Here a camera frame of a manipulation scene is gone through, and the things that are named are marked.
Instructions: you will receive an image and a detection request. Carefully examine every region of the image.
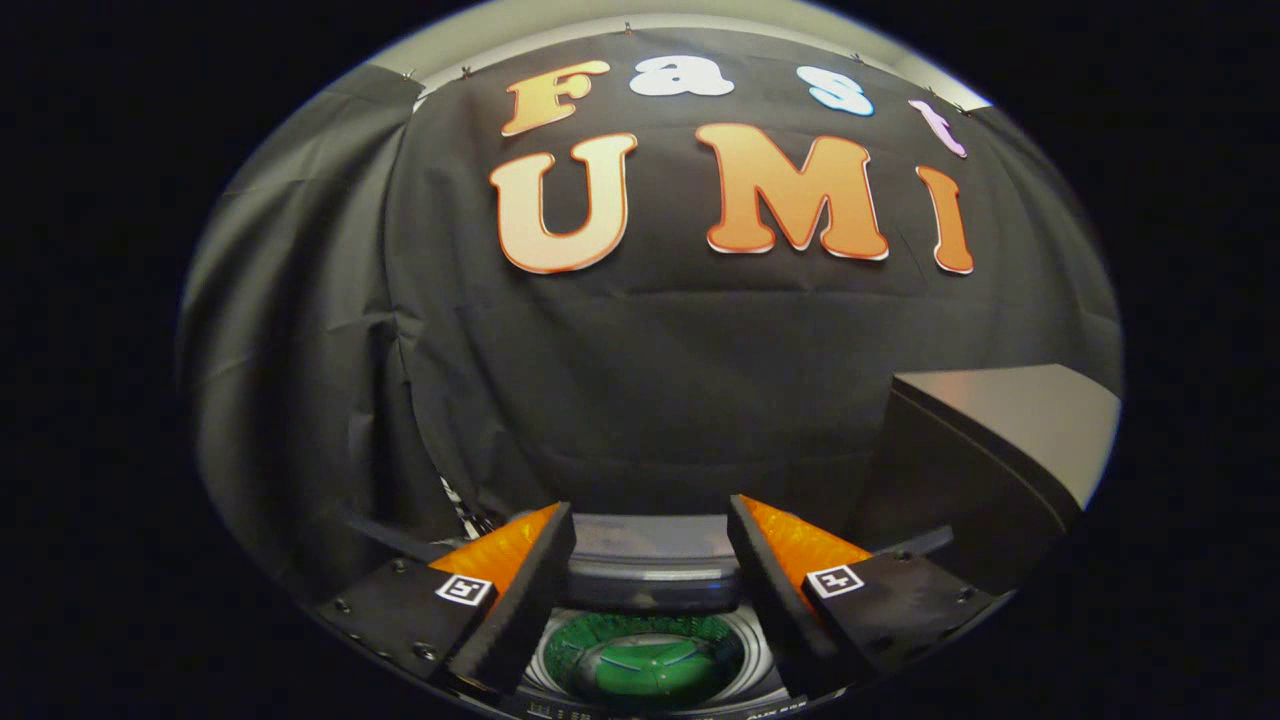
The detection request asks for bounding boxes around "dark transparent washing machine lid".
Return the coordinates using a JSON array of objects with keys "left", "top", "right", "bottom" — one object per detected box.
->
[{"left": 340, "top": 505, "right": 956, "bottom": 616}]

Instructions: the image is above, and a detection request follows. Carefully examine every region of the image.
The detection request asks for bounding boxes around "green polo shirt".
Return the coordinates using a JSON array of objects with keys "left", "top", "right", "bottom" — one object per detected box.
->
[{"left": 570, "top": 640, "right": 746, "bottom": 701}]

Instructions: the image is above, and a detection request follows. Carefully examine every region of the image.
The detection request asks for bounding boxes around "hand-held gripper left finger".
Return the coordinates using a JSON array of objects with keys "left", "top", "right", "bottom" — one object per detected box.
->
[{"left": 313, "top": 501, "right": 577, "bottom": 699}]

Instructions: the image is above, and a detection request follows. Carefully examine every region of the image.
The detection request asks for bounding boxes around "grey washing machine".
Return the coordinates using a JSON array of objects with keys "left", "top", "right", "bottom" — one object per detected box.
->
[{"left": 520, "top": 515, "right": 793, "bottom": 719}]

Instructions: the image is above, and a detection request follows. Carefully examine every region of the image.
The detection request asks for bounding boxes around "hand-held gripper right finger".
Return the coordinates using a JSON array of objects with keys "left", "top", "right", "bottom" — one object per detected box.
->
[{"left": 726, "top": 494, "right": 998, "bottom": 703}]

